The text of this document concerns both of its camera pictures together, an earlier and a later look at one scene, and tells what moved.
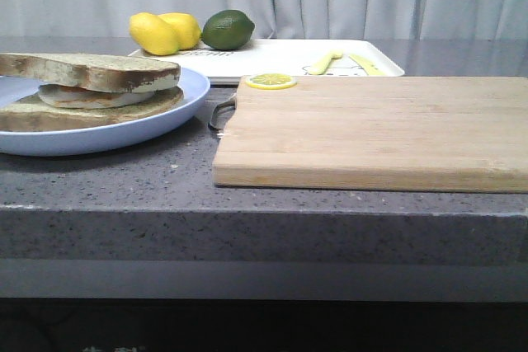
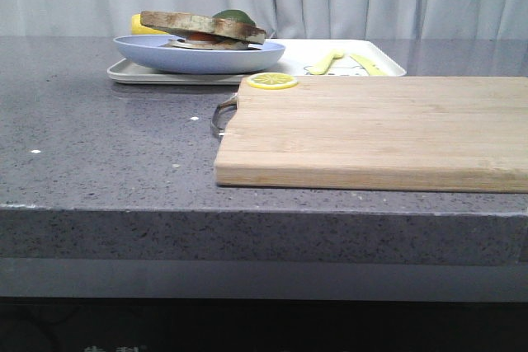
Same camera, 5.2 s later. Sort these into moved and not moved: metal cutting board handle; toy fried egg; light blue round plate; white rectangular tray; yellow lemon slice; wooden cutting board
Moved: toy fried egg; light blue round plate
Not moved: wooden cutting board; white rectangular tray; metal cutting board handle; yellow lemon slice
